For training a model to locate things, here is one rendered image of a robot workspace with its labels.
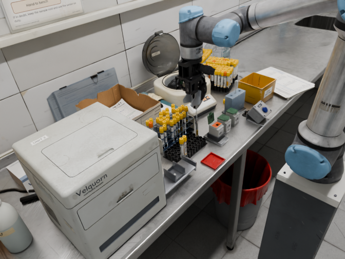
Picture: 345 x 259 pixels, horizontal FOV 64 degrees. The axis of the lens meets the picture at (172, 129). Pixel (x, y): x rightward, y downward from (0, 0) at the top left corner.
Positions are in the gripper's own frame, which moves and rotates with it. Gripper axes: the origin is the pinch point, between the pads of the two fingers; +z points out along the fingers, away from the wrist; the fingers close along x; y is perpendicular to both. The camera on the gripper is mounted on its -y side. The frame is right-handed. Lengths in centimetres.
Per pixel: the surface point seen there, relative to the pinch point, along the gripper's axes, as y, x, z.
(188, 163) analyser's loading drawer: 15.9, 8.4, 13.5
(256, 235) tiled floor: -33, 21, 105
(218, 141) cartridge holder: -3.7, 8.5, 15.9
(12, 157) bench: 55, -50, 15
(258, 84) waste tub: -52, 0, 13
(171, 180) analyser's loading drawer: 25.9, 9.1, 13.5
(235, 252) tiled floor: -15, 17, 105
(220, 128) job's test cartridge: -5.2, 8.0, 10.5
